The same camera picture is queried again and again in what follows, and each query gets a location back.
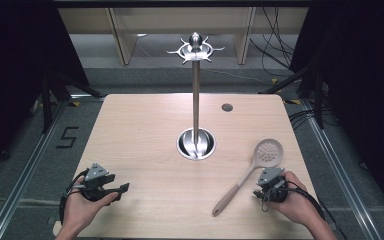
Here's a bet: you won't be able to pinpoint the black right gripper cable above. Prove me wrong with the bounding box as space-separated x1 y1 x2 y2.
260 180 326 221

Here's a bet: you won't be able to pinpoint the black curtain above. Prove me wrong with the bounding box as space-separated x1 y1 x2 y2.
289 0 384 221
0 0 91 183

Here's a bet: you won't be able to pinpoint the metal floor rail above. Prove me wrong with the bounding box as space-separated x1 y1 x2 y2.
299 99 381 240
0 96 106 240

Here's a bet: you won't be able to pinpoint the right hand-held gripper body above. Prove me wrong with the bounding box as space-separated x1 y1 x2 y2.
256 166 290 204

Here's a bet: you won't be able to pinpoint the pink slotted spoon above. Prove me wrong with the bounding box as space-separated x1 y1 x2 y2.
211 138 285 218

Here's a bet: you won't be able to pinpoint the beige wooden shelf unit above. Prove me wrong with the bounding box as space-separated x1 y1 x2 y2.
57 6 310 66

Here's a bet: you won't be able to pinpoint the person's right hand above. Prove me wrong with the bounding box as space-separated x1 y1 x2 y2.
269 170 322 228

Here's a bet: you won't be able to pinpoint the person's left hand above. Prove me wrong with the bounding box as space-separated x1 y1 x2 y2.
61 176 120 231

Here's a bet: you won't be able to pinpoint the black metal tripod stand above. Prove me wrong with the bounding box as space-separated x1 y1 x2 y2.
39 64 105 135
258 61 329 130

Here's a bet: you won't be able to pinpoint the black tape floor mark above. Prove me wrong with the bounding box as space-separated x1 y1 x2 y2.
55 126 80 150

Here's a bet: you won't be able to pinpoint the black floor cables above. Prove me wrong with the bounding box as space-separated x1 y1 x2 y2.
249 6 311 78

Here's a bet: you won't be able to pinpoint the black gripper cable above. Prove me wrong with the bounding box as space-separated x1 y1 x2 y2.
260 180 326 221
58 168 90 225

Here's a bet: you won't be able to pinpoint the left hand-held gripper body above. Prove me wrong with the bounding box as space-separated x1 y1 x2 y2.
79 162 113 203

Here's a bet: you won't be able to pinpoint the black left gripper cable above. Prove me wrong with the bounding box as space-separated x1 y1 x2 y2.
58 168 90 225

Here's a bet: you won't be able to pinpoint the metal utensil hanging stand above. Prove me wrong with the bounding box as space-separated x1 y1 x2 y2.
166 31 226 162

